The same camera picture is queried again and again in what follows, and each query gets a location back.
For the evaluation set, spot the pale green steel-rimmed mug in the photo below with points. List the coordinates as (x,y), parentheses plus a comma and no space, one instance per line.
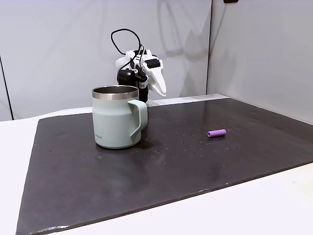
(112,122)

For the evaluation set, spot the black table mat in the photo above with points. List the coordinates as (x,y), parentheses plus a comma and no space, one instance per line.
(171,171)

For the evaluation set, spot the black oval camera box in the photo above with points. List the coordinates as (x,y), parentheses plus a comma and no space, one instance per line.
(124,76)

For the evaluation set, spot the black object on wall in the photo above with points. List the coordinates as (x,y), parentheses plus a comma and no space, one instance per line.
(230,1)

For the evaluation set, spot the purple pen grip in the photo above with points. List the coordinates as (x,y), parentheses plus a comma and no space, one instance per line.
(217,133)

